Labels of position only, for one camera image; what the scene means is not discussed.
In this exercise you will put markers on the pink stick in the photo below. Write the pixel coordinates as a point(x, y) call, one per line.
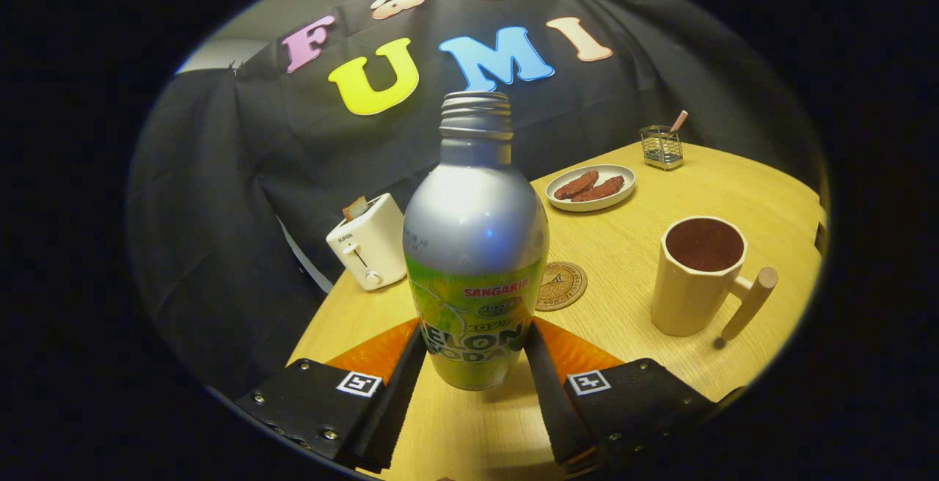
point(679, 122)

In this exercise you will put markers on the white toaster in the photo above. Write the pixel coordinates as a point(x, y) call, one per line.
point(374, 246)

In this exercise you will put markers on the wooden table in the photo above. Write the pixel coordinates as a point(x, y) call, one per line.
point(631, 320)

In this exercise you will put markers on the brown meat slice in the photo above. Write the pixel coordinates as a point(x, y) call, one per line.
point(601, 189)
point(576, 185)

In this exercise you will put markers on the silver green juice bottle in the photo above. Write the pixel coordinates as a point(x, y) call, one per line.
point(477, 232)

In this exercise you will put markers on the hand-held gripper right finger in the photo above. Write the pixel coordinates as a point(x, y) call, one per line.
point(550, 400)

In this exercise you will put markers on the round wooden coaster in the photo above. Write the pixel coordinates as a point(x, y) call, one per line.
point(566, 287)

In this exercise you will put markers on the bread slice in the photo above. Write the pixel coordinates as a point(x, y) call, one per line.
point(356, 207)

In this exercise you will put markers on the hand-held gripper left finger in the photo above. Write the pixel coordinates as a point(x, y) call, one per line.
point(400, 393)

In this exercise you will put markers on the white round plate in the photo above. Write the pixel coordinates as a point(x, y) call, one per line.
point(612, 173)

